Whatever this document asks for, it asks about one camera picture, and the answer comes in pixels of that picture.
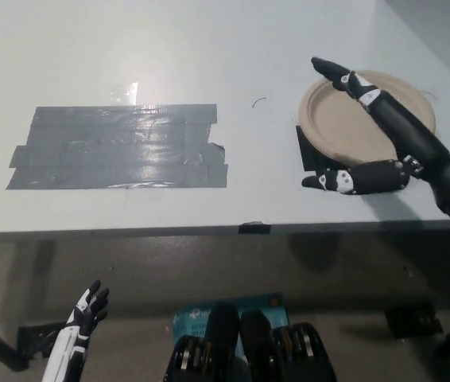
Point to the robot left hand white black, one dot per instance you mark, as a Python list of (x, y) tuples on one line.
[(76, 326)]

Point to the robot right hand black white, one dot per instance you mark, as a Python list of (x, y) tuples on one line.
[(412, 135)]

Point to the stack of beige paper plates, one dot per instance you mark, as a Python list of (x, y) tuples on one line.
[(340, 123)]

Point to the black tape patch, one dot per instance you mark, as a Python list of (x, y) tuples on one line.
[(308, 153)]

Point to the teal router box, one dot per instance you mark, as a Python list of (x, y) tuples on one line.
[(193, 316)]

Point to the grey duct tape patch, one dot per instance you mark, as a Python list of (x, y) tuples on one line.
[(121, 151)]

